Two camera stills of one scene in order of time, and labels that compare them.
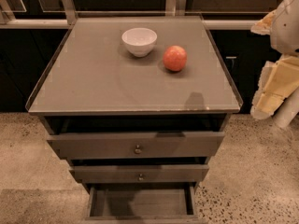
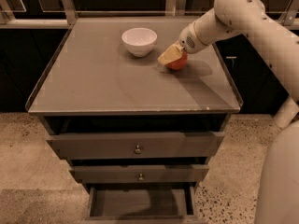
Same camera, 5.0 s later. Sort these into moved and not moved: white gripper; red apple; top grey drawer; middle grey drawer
Moved: white gripper
Not moved: top grey drawer; red apple; middle grey drawer
